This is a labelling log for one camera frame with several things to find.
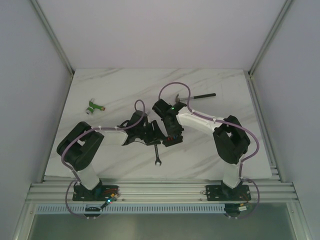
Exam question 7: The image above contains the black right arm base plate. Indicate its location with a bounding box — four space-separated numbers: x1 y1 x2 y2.
204 182 252 202

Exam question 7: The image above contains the silver open-end wrench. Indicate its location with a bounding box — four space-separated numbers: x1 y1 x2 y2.
154 144 162 167

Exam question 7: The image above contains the black fuse box base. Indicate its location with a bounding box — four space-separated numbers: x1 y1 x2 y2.
162 135 183 147

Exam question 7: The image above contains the white slotted cable duct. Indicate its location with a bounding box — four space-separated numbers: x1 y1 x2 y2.
35 203 226 215

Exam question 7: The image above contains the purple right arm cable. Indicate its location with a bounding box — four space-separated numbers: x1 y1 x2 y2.
158 81 261 221

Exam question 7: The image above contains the aluminium rail frame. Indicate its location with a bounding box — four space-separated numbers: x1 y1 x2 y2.
14 0 320 240

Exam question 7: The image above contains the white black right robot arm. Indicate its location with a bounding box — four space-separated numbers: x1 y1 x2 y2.
152 99 251 201

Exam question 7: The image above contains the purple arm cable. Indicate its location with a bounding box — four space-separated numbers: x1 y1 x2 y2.
158 81 261 221
61 99 146 221

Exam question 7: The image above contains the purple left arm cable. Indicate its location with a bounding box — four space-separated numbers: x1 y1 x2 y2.
61 99 146 221

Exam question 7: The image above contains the claw hammer black handle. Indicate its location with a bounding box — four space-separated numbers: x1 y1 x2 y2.
175 93 217 103

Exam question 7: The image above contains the green white connector plug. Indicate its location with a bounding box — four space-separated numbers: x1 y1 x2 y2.
85 98 106 115

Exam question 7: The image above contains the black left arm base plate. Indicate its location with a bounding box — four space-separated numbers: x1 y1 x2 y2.
72 184 119 202

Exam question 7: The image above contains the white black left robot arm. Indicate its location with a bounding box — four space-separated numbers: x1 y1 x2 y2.
56 110 166 201

